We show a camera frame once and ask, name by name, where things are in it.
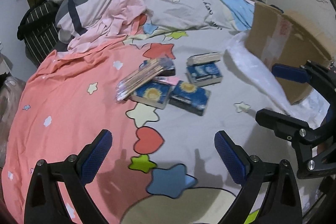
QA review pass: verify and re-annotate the pink packet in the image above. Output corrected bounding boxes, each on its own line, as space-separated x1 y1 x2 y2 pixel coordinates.
153 76 179 86

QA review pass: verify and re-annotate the starry night tissue pack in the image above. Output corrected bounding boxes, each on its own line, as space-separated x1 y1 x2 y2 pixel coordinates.
130 81 172 109

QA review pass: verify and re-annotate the white plastic bag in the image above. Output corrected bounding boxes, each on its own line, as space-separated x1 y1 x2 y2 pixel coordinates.
223 31 329 129

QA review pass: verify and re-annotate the bag of wooden chopsticks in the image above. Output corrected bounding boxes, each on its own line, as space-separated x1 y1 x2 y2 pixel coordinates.
116 57 174 102

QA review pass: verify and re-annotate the grey pink folded blanket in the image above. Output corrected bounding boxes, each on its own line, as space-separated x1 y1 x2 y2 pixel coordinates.
55 0 146 52

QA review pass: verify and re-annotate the brown cardboard box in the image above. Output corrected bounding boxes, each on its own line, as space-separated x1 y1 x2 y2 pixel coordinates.
245 0 334 105

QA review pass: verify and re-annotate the cartoon patterned bed quilt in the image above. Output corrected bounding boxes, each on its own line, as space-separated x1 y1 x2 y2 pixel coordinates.
2 0 294 223

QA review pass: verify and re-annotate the black striped laundry basket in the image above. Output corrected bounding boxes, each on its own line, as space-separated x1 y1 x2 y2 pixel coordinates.
17 1 60 65

